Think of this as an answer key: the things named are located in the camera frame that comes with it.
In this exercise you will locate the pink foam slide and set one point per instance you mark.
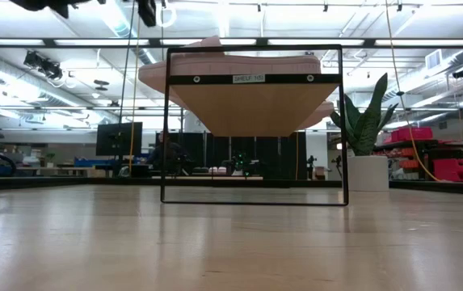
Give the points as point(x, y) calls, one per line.
point(235, 64)
point(320, 115)

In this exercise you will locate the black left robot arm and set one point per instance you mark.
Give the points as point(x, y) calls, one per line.
point(45, 5)

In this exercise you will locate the black background robot arm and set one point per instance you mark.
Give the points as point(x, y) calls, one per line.
point(241, 161)

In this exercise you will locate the black overhead light bar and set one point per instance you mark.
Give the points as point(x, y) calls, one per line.
point(49, 43)

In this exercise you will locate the black ceiling spotlight cluster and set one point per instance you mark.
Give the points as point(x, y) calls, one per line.
point(45, 66)

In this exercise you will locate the black monitor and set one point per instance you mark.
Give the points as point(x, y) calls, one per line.
point(120, 139)

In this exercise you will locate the person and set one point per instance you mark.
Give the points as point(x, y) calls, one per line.
point(170, 155)

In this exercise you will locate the green plant in white pot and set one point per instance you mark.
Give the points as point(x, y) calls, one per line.
point(366, 174)

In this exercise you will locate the red storage bins row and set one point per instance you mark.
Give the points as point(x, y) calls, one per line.
point(411, 134)

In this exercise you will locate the red storage bin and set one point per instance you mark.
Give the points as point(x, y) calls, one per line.
point(451, 169)

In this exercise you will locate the wooden shelf black metal frame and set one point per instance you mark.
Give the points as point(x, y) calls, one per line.
point(255, 109)

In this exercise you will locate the black aluminium rig frame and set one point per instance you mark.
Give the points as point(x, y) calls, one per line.
point(73, 182)

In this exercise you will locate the black partition wall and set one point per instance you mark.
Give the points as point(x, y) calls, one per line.
point(271, 157)

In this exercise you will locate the black ceiling camera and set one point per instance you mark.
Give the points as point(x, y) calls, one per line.
point(462, 73)

